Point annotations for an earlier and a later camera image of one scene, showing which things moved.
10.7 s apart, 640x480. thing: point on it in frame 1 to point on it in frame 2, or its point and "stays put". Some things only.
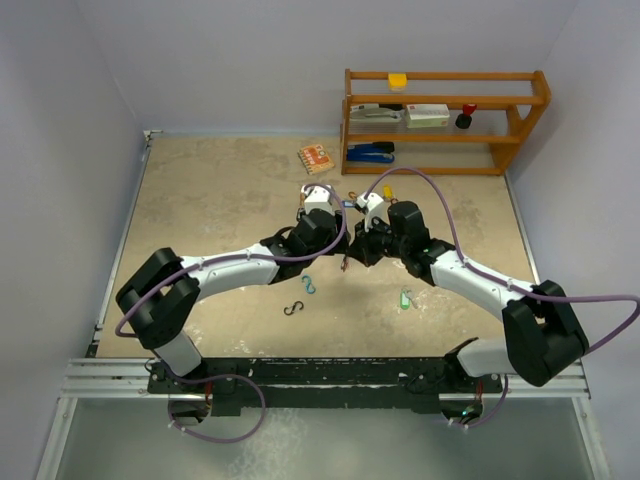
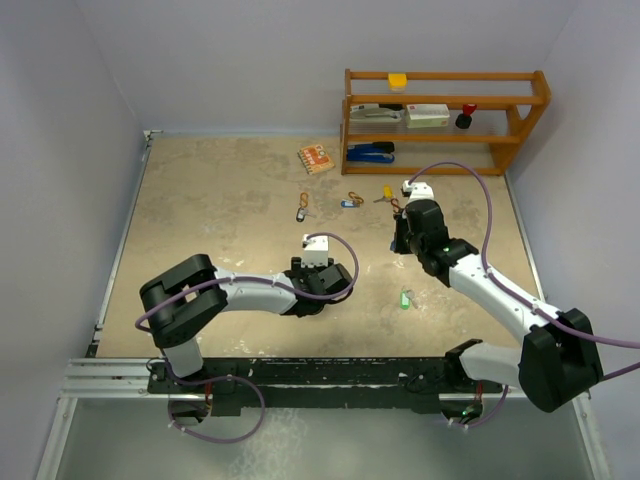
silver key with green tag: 406,300 stays put
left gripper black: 340,247 to 296,266
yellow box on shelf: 397,81 stays put
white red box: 426,115 stays put
